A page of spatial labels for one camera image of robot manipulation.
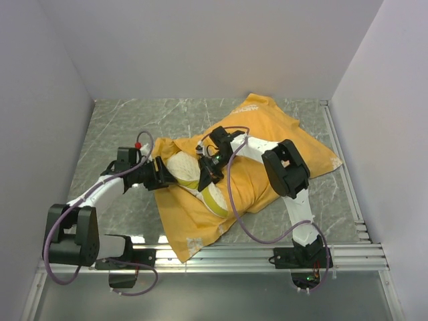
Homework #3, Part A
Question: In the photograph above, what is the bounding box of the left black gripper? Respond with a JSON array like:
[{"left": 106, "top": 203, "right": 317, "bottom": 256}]
[{"left": 131, "top": 156, "right": 177, "bottom": 191}]

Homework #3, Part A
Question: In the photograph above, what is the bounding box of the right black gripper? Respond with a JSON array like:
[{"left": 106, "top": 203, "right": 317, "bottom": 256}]
[{"left": 199, "top": 152, "right": 235, "bottom": 193}]

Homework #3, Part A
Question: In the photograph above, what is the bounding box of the cream pillow yellow trim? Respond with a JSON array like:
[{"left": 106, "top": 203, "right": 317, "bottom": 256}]
[{"left": 167, "top": 151, "right": 229, "bottom": 218}]

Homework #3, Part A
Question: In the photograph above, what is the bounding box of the blue and orange pillowcase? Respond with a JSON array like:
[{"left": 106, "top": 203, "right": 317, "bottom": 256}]
[{"left": 153, "top": 94, "right": 342, "bottom": 263}]

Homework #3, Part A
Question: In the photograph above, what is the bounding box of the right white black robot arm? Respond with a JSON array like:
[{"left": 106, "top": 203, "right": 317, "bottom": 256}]
[{"left": 196, "top": 126, "right": 330, "bottom": 268}]

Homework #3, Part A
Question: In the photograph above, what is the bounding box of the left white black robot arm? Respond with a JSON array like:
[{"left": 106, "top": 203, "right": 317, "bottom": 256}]
[{"left": 42, "top": 146, "right": 178, "bottom": 269}]

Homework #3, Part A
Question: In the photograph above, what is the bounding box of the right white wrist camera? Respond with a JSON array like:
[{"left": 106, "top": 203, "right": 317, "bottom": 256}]
[{"left": 195, "top": 140, "right": 211, "bottom": 157}]

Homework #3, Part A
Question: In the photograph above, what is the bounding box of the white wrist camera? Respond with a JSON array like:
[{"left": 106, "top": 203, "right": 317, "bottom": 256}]
[
  {"left": 134, "top": 142, "right": 153, "bottom": 163},
  {"left": 195, "top": 140, "right": 211, "bottom": 157}
]

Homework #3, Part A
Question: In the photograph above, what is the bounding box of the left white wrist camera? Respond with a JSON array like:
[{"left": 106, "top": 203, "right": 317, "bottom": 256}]
[{"left": 134, "top": 142, "right": 153, "bottom": 163}]

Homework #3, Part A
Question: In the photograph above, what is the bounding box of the aluminium mounting rail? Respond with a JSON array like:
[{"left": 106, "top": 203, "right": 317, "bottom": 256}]
[{"left": 36, "top": 243, "right": 391, "bottom": 276}]

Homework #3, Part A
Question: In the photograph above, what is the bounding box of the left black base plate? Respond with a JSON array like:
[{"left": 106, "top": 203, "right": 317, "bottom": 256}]
[{"left": 95, "top": 249, "right": 156, "bottom": 270}]

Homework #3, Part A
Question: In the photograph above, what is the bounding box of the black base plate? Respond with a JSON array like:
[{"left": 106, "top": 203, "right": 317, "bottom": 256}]
[
  {"left": 268, "top": 247, "right": 333, "bottom": 269},
  {"left": 95, "top": 249, "right": 156, "bottom": 270}
]

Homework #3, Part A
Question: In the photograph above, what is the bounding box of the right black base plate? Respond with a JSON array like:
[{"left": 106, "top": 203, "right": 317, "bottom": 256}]
[{"left": 268, "top": 247, "right": 333, "bottom": 269}]

